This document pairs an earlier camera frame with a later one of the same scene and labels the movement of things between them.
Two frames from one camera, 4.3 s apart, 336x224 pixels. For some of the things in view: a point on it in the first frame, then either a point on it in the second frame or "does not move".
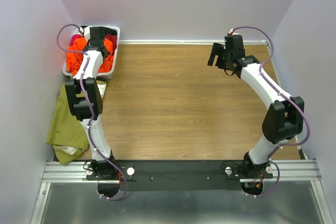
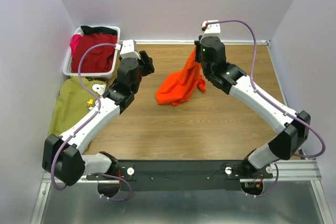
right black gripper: [219, 56] → [197, 53]
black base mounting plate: [178, 176] does not move
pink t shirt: [74, 36] does not move
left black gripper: [97, 42] → [143, 64]
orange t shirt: [75, 59] → [180, 86]
